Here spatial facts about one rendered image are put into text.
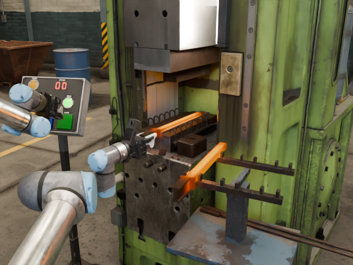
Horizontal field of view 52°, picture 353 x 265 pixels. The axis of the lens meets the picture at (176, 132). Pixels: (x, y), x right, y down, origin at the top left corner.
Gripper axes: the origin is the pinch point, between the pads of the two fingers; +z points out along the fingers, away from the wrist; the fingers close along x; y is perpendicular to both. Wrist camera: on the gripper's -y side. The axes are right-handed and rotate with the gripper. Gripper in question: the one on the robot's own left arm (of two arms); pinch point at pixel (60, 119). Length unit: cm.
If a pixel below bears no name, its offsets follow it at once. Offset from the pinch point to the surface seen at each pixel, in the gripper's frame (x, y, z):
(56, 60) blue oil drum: 215, 174, 360
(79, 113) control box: -6.7, 4.6, 5.3
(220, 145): -77, -11, -20
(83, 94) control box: -7.1, 14.2, 6.3
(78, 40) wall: 318, 331, 619
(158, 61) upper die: -48, 24, -15
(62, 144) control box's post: 8.4, -8.7, 22.4
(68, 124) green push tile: -2.4, -1.6, 4.5
